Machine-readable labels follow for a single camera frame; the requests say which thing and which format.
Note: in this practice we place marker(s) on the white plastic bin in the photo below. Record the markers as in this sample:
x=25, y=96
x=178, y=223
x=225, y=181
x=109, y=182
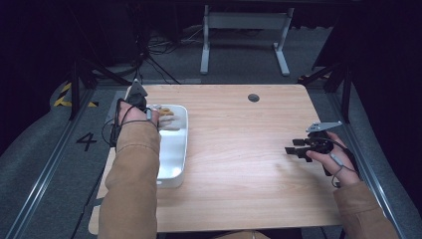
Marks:
x=173, y=152

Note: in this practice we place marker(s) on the person's left hand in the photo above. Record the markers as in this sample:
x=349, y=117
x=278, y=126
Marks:
x=132, y=114

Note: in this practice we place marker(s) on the aluminium floor rail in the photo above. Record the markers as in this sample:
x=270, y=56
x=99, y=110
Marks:
x=368, y=186
x=43, y=172

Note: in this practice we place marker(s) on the grey metal desk frame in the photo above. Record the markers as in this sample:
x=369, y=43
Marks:
x=245, y=20

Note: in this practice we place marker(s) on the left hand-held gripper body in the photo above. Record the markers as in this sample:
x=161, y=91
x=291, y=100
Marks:
x=137, y=89

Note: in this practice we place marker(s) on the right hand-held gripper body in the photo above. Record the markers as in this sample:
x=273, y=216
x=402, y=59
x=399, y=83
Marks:
x=321, y=142

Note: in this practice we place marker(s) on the person's right hand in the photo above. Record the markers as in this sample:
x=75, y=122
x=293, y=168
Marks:
x=321, y=158

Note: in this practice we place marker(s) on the black tripod stand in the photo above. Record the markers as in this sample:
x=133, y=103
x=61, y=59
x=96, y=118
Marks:
x=346, y=89
x=74, y=86

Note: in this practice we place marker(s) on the person's lap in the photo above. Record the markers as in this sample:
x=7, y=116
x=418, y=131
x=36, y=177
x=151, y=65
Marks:
x=242, y=235

